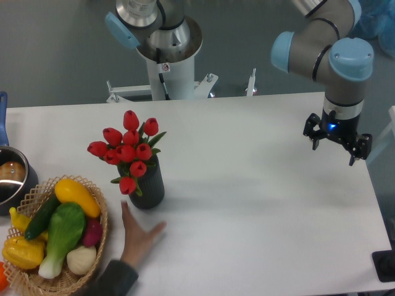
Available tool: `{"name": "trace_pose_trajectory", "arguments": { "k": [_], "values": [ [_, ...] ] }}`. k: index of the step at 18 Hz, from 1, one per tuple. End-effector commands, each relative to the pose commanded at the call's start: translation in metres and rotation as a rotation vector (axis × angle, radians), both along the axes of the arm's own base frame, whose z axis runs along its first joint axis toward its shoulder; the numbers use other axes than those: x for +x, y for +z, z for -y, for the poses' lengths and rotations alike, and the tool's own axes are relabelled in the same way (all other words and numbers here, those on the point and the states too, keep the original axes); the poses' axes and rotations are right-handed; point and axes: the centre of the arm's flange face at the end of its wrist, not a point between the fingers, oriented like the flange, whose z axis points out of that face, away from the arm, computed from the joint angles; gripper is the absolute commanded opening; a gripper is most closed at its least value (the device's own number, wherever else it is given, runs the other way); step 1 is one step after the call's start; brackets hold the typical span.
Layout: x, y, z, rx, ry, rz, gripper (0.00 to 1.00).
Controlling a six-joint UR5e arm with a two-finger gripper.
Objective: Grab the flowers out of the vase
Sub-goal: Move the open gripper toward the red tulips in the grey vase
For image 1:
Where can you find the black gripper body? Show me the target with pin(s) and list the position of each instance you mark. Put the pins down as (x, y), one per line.
(339, 124)

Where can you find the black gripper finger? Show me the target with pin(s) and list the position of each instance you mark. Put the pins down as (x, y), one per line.
(359, 147)
(313, 130)

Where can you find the red tulip bouquet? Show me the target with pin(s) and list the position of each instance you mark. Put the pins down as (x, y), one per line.
(133, 152)

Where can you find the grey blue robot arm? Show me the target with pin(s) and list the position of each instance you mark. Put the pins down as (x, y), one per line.
(323, 52)

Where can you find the dark grey sleeved forearm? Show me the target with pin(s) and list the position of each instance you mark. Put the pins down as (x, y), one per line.
(117, 279)

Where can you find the dark grey ribbed vase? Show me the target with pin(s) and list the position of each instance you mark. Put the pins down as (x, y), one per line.
(150, 188)

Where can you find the person's hand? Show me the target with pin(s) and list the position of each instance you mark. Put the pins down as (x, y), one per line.
(138, 242)

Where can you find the blue plastic bag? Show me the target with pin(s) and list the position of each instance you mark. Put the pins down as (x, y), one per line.
(377, 22)

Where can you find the black device at table edge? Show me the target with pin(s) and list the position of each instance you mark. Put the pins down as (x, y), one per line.
(384, 265)

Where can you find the yellow squash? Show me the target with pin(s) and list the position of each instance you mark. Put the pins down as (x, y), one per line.
(69, 190)

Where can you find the green bok choy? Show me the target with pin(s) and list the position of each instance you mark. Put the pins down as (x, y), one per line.
(65, 230)

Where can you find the white garlic bulb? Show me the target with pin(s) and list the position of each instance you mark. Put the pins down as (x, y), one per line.
(81, 259)

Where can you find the green cucumber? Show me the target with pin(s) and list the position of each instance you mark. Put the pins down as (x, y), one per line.
(46, 210)

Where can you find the yellow banana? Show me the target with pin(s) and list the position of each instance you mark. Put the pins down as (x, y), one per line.
(20, 220)

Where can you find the yellow bell pepper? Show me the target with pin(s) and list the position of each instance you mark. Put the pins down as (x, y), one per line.
(22, 253)

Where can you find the woven wicker basket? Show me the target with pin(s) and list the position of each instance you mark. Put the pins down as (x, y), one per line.
(29, 282)

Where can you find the orange fruit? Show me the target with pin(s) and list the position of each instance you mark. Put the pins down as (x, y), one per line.
(3, 278)

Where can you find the white frame at right edge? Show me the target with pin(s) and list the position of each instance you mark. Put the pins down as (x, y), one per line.
(384, 140)

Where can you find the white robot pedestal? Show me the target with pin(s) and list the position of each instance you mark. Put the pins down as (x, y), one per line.
(170, 61)

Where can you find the steel pot with blue handle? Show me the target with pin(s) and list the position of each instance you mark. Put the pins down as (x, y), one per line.
(17, 175)

